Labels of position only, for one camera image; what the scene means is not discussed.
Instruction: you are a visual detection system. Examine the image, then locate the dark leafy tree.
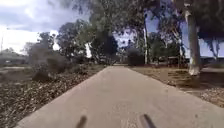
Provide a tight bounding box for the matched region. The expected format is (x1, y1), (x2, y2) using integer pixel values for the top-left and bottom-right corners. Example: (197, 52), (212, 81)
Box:
(87, 29), (119, 66)
(55, 19), (89, 63)

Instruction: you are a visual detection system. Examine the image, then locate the dark bush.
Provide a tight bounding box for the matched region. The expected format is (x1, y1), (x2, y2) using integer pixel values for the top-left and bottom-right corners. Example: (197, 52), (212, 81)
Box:
(126, 48), (145, 67)

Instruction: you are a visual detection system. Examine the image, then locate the paved footpath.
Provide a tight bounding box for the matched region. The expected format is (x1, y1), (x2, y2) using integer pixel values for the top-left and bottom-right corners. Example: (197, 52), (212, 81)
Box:
(14, 65), (224, 128)

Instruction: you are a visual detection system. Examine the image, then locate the thin-trunk tall tree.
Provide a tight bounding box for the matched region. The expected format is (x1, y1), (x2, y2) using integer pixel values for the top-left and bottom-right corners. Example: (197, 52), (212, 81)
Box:
(109, 0), (168, 66)

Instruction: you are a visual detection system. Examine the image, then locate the group of trees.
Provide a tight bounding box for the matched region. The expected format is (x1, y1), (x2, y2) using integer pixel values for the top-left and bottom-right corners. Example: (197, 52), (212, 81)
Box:
(148, 13), (188, 68)

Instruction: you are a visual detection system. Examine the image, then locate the bare dirt ground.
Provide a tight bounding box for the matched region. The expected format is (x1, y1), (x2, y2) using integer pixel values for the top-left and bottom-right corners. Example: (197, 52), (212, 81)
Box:
(128, 65), (224, 109)

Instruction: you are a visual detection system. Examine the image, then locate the robot's own part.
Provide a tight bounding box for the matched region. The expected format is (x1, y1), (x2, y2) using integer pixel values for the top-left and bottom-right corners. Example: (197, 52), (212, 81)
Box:
(142, 113), (157, 128)
(75, 114), (88, 128)

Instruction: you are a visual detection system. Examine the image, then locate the clump of bushes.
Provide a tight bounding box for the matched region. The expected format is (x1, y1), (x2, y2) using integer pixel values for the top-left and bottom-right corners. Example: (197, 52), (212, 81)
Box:
(24, 31), (69, 83)

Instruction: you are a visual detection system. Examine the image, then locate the pale-trunk tree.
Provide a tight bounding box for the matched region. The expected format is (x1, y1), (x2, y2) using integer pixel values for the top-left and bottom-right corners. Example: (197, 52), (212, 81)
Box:
(173, 0), (224, 78)

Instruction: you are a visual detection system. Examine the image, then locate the brown mulch ground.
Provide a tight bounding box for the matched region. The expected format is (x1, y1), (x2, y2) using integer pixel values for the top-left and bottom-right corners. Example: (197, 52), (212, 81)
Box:
(0, 64), (108, 128)

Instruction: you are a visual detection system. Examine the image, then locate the low building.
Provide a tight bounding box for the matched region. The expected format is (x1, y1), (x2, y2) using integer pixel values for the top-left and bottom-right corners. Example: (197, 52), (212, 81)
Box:
(0, 48), (29, 66)

